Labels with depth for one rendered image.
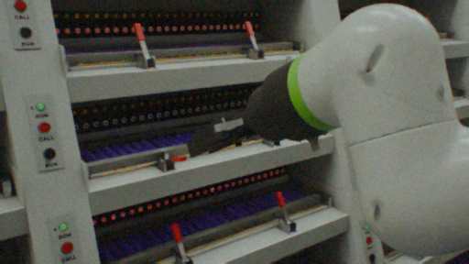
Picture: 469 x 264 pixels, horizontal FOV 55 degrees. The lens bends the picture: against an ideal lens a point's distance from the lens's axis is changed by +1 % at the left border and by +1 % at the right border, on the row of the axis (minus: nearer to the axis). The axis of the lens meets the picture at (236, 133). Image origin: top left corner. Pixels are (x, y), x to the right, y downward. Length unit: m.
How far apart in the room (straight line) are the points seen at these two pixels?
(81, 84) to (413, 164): 0.58
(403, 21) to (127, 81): 0.55
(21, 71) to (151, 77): 0.22
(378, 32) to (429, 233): 0.17
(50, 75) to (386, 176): 0.57
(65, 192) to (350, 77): 0.53
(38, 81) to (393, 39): 0.57
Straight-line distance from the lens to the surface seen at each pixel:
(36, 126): 0.79
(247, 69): 0.99
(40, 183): 0.79
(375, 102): 0.41
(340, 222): 1.14
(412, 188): 0.40
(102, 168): 0.86
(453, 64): 1.74
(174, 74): 0.89
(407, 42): 0.42
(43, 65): 0.81
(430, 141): 0.41
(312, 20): 1.15
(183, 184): 0.88
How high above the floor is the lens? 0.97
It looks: 1 degrees down
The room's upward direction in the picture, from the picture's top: 10 degrees counter-clockwise
